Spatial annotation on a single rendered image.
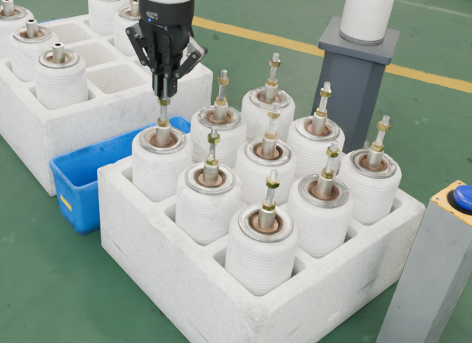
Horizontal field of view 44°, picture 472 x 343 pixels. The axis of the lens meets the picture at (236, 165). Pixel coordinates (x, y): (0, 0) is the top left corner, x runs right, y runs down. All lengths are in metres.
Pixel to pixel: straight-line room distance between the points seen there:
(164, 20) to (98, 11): 0.64
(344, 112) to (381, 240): 0.40
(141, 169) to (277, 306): 0.30
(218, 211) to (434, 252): 0.30
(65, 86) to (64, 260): 0.32
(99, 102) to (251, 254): 0.52
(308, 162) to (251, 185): 0.12
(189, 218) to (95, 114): 0.38
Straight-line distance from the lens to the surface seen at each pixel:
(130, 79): 1.31
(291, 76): 1.70
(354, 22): 1.21
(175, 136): 0.95
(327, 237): 0.88
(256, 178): 0.91
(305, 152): 0.98
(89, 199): 1.09
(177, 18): 0.80
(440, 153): 1.52
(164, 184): 0.93
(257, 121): 1.05
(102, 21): 1.44
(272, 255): 0.78
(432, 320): 0.92
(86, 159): 1.16
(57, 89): 1.15
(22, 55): 1.25
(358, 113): 1.27
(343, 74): 1.23
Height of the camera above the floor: 0.79
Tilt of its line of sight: 37 degrees down
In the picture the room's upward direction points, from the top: 7 degrees clockwise
